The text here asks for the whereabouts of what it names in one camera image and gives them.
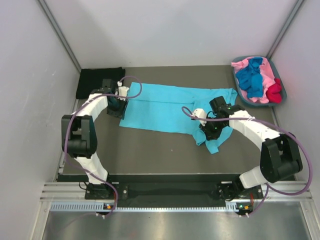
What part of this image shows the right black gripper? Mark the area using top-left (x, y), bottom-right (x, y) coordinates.
top-left (199, 116), bottom-right (227, 141)

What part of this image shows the light blue t shirt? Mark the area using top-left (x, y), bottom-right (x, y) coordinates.
top-left (119, 82), bottom-right (238, 154)

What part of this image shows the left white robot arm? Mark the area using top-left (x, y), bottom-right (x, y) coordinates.
top-left (61, 79), bottom-right (129, 200)

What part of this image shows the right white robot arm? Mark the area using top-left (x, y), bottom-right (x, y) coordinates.
top-left (192, 96), bottom-right (303, 198)

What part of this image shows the folded black t shirt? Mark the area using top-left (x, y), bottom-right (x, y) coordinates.
top-left (75, 67), bottom-right (126, 100)

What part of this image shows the blue laundry basket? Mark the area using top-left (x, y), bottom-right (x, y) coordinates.
top-left (232, 56), bottom-right (287, 107)

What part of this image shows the dark blue t shirt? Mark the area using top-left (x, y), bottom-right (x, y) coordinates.
top-left (235, 57), bottom-right (264, 98)

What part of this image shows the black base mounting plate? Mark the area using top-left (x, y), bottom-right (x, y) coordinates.
top-left (84, 181), bottom-right (264, 208)

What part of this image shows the magenta t shirt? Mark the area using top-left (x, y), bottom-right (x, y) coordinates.
top-left (266, 78), bottom-right (282, 104)

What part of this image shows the pink t shirt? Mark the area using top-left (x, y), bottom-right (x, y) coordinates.
top-left (231, 56), bottom-right (275, 104)

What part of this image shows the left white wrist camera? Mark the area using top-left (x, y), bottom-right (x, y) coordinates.
top-left (116, 81), bottom-right (130, 101)

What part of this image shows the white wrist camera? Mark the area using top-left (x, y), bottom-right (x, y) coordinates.
top-left (191, 108), bottom-right (207, 126)
top-left (116, 81), bottom-right (130, 101)

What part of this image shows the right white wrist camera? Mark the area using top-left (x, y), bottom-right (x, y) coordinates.
top-left (191, 108), bottom-right (207, 126)

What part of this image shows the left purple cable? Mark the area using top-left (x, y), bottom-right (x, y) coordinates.
top-left (63, 75), bottom-right (143, 217)

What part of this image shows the purple cable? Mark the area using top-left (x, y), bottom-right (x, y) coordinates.
top-left (63, 75), bottom-right (143, 217)
top-left (181, 105), bottom-right (313, 215)

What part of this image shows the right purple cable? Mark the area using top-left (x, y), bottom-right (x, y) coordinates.
top-left (181, 105), bottom-right (313, 215)

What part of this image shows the slotted cable duct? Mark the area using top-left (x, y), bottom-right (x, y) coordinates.
top-left (50, 201), bottom-right (252, 213)

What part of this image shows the left corner aluminium post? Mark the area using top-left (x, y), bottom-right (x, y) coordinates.
top-left (36, 0), bottom-right (82, 73)

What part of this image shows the corner aluminium post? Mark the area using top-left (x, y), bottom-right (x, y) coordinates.
top-left (36, 0), bottom-right (82, 73)
top-left (266, 0), bottom-right (307, 59)

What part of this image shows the right corner aluminium post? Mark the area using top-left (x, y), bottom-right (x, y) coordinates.
top-left (266, 0), bottom-right (307, 59)

